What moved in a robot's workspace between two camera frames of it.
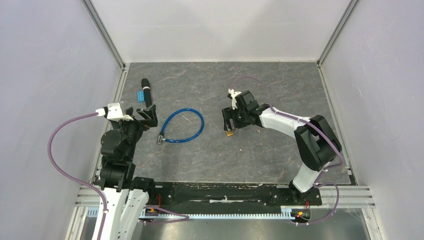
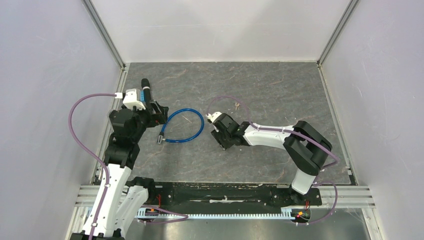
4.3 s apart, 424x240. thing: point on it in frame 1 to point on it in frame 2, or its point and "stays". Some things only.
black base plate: x=230 y=197 stays
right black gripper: x=228 y=113 to x=224 y=145
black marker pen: x=145 y=85 stays
